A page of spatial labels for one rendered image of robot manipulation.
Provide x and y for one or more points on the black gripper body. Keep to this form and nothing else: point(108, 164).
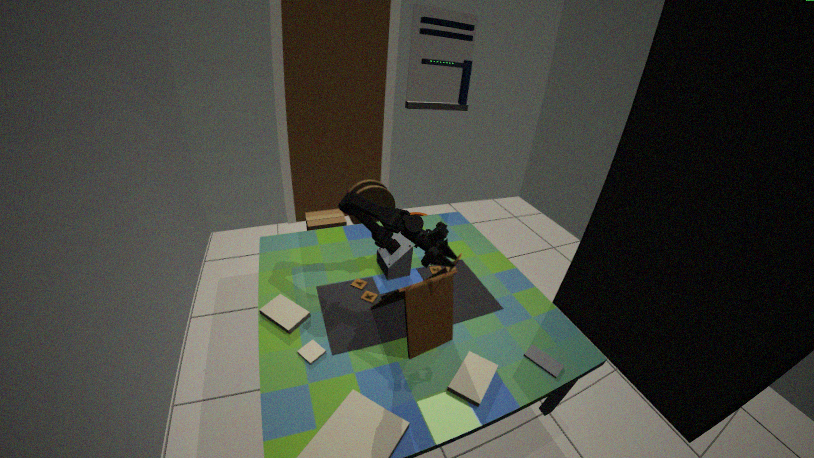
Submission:
point(431, 249)

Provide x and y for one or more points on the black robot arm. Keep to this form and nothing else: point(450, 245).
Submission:
point(393, 220)

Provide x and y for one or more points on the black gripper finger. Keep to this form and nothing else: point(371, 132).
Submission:
point(442, 260)
point(447, 251)

